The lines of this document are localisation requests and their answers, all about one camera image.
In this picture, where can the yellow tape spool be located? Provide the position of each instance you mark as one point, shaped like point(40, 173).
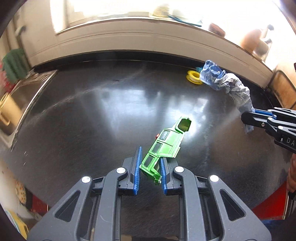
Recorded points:
point(194, 77)

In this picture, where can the green hanging towel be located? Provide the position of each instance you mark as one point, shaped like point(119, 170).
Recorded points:
point(15, 65)

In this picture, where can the stainless steel sink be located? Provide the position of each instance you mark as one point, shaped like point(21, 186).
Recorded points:
point(25, 94)

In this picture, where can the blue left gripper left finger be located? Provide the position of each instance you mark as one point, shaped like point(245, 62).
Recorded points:
point(136, 178)

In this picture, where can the yellow crate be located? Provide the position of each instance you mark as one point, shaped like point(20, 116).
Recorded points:
point(17, 222)

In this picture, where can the clay pot on sill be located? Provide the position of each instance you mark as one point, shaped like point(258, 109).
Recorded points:
point(251, 41)

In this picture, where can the red box on floor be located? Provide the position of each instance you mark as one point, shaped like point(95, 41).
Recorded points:
point(38, 206)

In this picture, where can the wooden cutting board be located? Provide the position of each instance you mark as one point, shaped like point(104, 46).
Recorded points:
point(282, 85)

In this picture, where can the person's right hand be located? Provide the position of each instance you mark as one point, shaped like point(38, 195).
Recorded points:
point(291, 176)

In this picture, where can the blue grey paper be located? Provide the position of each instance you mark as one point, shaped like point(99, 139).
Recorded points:
point(218, 79)

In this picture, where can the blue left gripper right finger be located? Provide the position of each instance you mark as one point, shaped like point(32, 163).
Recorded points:
point(163, 175)

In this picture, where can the round patterned pot lid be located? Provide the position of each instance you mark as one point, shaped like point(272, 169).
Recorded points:
point(21, 192)

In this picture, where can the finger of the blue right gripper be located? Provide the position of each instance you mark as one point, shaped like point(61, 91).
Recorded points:
point(252, 120)
point(265, 113)

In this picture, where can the brown scrub pad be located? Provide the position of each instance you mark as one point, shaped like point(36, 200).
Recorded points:
point(216, 30)

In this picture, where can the beige plastic pitcher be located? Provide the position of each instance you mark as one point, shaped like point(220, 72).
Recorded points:
point(10, 114)

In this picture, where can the green toy car shell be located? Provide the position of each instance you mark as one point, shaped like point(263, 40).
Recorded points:
point(166, 145)

